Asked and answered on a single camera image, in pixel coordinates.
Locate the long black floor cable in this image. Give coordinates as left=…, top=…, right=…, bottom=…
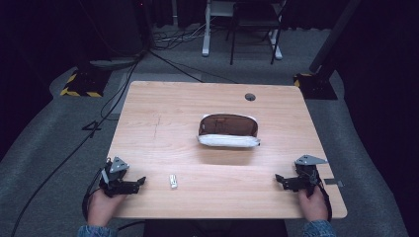
left=10, top=55, right=143, bottom=237

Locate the white pouch with brown lining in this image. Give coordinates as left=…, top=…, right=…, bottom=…
left=196, top=113, right=262, bottom=149

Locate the person's left hand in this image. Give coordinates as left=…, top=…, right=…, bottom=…
left=86, top=189, right=127, bottom=228

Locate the thin black floor cable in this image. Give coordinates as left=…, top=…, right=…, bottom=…
left=148, top=48, right=239, bottom=85

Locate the black chair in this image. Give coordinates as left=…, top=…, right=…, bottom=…
left=224, top=0, right=289, bottom=66

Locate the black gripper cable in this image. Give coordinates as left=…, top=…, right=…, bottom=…
left=81, top=158, right=113, bottom=222
left=315, top=180, right=333, bottom=222

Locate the grey tape strip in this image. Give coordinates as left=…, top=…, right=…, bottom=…
left=323, top=178, right=344, bottom=188

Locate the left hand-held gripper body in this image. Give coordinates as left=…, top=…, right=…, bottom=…
left=98, top=156, right=140, bottom=198

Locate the bundle of floor cables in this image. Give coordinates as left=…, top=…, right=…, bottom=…
left=151, top=23, right=213, bottom=51

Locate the white desk frame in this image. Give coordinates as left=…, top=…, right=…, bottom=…
left=201, top=0, right=285, bottom=61

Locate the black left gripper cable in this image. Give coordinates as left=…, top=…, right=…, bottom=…
left=81, top=158, right=113, bottom=222

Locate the black slanted stand post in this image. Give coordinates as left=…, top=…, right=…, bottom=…
left=308, top=0, right=364, bottom=74

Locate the black equipment cabinet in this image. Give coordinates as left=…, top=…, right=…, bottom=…
left=77, top=0, right=149, bottom=64

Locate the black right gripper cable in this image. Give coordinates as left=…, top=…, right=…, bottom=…
left=315, top=180, right=333, bottom=222

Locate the black striped stand base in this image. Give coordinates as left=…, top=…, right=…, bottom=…
left=293, top=72, right=339, bottom=101
left=59, top=66, right=113, bottom=99

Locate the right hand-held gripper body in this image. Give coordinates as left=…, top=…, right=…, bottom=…
left=282, top=154, right=329, bottom=198

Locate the person's right hand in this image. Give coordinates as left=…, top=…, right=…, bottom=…
left=297, top=185, right=330, bottom=222

